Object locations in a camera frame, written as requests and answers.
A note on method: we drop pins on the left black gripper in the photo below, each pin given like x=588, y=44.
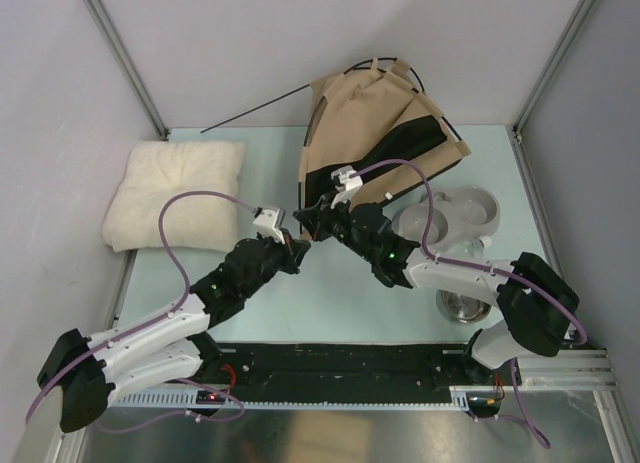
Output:
x=293, y=253

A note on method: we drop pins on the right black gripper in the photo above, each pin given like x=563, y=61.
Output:
x=318, y=220

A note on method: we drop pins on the black tent pole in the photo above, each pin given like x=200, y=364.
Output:
x=400, y=93
x=257, y=108

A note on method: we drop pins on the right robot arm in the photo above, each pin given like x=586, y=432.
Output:
x=535, y=302

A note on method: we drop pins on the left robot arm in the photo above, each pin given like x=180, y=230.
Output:
x=95, y=371

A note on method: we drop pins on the grey double pet feeder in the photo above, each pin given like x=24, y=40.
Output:
x=460, y=214

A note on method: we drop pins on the stainless steel pet bowl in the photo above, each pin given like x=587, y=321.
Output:
x=460, y=308

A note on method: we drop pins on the white fluffy cushion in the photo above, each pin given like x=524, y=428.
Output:
x=158, y=171

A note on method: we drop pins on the clear plastic water bottle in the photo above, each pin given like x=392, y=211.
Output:
x=474, y=248

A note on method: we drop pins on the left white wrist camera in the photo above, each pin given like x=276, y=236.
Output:
x=268, y=223

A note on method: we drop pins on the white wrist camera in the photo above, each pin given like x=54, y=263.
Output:
x=268, y=223
x=347, y=183

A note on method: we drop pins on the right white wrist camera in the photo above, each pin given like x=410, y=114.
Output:
x=347, y=183

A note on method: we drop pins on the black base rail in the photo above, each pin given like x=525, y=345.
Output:
x=315, y=369

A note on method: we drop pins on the white slotted cable duct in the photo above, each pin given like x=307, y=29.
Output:
x=193, y=398

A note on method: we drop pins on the left aluminium frame post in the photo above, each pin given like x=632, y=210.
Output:
x=116, y=44

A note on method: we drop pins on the aluminium frame post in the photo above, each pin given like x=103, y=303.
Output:
x=574, y=26
x=116, y=44

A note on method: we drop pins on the right aluminium frame post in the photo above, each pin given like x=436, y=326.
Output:
x=574, y=26

